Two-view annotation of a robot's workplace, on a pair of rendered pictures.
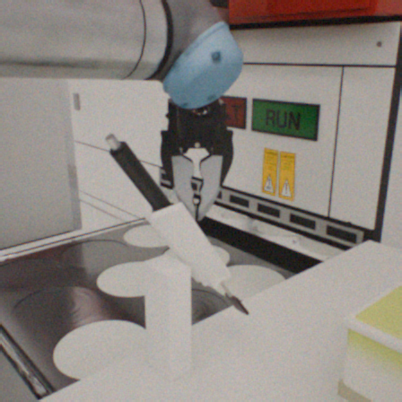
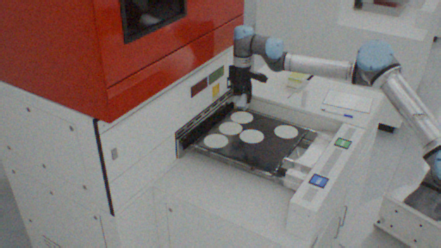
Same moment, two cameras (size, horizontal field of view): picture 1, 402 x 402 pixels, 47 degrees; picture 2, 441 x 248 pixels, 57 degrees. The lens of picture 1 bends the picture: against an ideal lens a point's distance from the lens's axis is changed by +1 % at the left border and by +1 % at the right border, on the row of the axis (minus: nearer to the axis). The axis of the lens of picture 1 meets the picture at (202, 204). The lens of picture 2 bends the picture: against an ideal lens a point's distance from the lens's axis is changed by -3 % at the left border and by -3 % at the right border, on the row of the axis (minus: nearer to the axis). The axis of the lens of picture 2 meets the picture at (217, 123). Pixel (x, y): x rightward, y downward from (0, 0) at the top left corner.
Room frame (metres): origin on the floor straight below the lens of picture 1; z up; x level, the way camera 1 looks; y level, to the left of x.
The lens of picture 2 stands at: (1.11, 1.44, 1.89)
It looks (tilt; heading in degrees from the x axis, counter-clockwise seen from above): 33 degrees down; 253
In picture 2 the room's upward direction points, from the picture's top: straight up
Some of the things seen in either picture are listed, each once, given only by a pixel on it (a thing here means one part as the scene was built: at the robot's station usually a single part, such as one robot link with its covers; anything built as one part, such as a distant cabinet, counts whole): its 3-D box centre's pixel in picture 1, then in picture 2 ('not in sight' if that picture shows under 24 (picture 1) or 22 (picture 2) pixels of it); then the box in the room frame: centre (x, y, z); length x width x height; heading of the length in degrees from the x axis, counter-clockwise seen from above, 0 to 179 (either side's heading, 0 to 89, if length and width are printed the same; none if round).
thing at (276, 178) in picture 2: not in sight; (250, 168); (0.61, 0.22, 0.84); 0.50 x 0.02 x 0.03; 131
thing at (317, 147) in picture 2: not in sight; (312, 161); (0.37, 0.28, 0.87); 0.36 x 0.08 x 0.03; 41
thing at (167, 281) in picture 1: (185, 279); (301, 91); (0.30, 0.01, 1.03); 0.06 x 0.04 x 0.13; 131
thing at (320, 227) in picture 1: (240, 200); (206, 111); (0.71, -0.06, 0.96); 0.44 x 0.01 x 0.02; 41
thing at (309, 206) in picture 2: not in sight; (329, 176); (0.37, 0.41, 0.89); 0.55 x 0.09 x 0.14; 41
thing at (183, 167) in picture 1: (183, 183); (241, 102); (0.58, 0.02, 1.03); 0.06 x 0.03 x 0.09; 4
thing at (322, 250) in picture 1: (237, 238); (208, 124); (0.71, -0.06, 0.89); 0.44 x 0.02 x 0.10; 41
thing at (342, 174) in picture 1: (176, 146); (179, 116); (0.85, 0.05, 1.02); 0.82 x 0.03 x 0.40; 41
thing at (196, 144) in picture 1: (196, 100); (239, 78); (0.59, 0.01, 1.13); 0.09 x 0.08 x 0.12; 4
